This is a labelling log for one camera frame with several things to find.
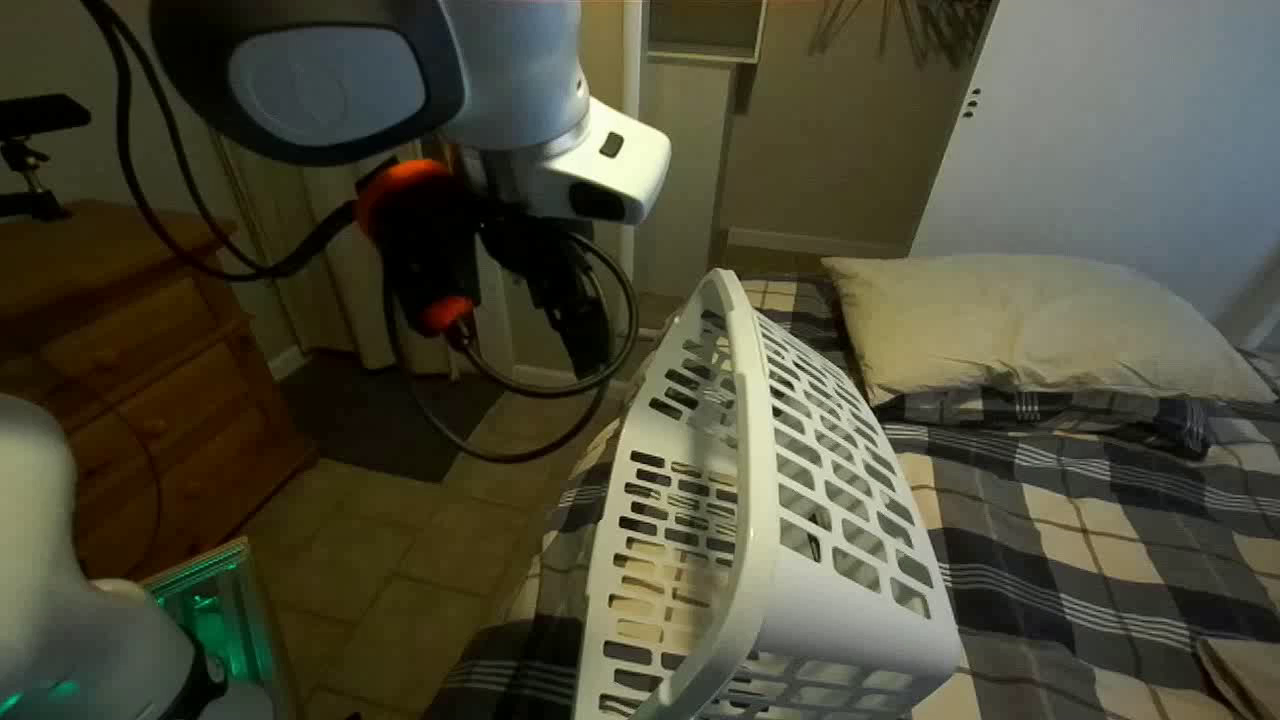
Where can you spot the large wooden dresser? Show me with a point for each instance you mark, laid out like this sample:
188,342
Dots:
135,373

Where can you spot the plaid bed blanket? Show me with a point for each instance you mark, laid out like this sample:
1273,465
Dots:
1082,534

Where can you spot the dark clothing item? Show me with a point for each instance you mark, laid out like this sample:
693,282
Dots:
799,313

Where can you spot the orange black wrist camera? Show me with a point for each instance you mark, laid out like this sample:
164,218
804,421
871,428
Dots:
423,242

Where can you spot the white plastic laundry basket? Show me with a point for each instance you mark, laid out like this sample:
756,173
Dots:
745,534

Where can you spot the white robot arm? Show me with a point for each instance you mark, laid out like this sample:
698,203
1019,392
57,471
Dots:
522,66

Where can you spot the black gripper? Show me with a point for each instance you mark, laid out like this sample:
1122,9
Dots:
534,261

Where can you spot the cream pillow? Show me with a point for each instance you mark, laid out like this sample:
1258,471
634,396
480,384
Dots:
1040,327

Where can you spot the black camera on stand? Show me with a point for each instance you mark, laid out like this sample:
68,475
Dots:
32,133

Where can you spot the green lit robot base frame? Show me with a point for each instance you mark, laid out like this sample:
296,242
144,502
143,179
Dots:
223,614

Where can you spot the white door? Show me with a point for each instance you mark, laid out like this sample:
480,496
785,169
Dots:
1122,133

